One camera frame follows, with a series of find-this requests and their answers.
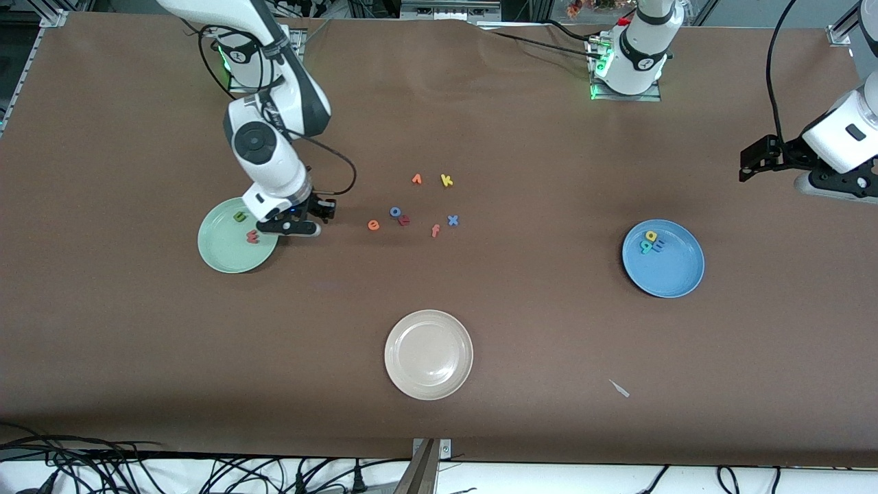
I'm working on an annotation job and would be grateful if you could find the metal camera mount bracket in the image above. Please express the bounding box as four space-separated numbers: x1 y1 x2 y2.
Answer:
393 438 452 494

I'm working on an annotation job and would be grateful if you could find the green plate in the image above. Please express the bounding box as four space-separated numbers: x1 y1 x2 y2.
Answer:
198 197 281 274

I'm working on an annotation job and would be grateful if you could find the grey box behind table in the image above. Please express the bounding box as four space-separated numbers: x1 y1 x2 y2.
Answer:
400 0 503 21

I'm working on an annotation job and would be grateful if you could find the long black right arm cable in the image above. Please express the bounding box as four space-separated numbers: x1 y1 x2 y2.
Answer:
198 25 285 100

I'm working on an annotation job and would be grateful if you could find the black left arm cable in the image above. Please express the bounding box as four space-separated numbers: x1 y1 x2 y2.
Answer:
766 0 800 145

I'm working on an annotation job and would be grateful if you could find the black table cable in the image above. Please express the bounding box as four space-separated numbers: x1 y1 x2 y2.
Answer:
542 19 597 43
488 30 603 60

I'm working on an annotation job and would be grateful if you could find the beige plate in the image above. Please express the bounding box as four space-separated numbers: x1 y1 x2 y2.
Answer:
384 309 474 401

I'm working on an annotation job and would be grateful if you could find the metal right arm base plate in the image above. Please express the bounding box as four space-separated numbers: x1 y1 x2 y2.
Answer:
228 27 307 94

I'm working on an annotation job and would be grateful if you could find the blue plate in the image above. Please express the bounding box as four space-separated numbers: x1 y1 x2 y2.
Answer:
621 219 706 299

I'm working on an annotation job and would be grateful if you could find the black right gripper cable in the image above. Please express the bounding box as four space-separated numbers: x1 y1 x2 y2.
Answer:
298 136 358 198

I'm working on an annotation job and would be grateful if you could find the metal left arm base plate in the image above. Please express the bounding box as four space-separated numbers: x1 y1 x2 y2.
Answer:
589 34 663 103

